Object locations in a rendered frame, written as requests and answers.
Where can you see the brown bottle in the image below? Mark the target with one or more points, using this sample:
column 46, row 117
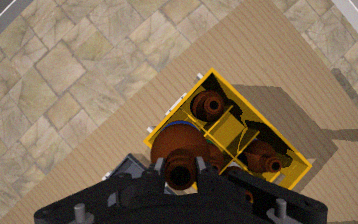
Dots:
column 217, row 158
column 257, row 157
column 206, row 106
column 180, row 142
column 235, row 166

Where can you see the yellow bottle crate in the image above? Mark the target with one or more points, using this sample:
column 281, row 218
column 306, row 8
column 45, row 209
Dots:
column 236, row 129

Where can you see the grey square tray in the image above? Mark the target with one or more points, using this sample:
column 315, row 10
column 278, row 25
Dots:
column 131, row 165

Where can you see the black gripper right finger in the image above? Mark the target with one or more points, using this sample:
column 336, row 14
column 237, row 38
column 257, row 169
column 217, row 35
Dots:
column 271, row 202

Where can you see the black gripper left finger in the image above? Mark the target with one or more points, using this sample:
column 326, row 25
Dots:
column 91, row 204

